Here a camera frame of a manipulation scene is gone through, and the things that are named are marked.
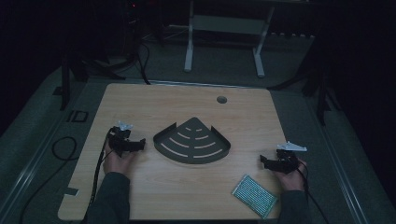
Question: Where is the black floor cable loop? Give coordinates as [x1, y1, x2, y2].
[18, 135, 79, 224]

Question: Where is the person's right hand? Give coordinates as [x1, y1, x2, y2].
[275, 158, 308, 192]

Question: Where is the green dotted rectangular pad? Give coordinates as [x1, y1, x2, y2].
[231, 174, 279, 220]

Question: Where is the person's left hand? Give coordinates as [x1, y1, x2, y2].
[102, 145, 138, 180]

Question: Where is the black hanging cable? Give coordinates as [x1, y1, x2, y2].
[135, 40, 152, 86]

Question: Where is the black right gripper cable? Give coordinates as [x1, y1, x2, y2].
[295, 159, 331, 224]

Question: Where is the black slotted corner shelf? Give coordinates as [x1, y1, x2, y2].
[152, 116, 233, 165]

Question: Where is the black tripod stand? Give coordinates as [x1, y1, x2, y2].
[269, 59, 343, 127]
[58, 0, 148, 112]

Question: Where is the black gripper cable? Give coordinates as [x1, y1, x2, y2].
[88, 126, 115, 207]
[295, 159, 331, 224]

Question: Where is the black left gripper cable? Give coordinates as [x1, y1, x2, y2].
[88, 126, 115, 207]

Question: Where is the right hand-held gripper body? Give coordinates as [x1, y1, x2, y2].
[273, 141, 308, 175]

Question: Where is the white metal table frame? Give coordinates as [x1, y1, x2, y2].
[183, 0, 276, 79]

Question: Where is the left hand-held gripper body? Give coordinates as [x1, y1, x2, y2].
[106, 120, 134, 157]

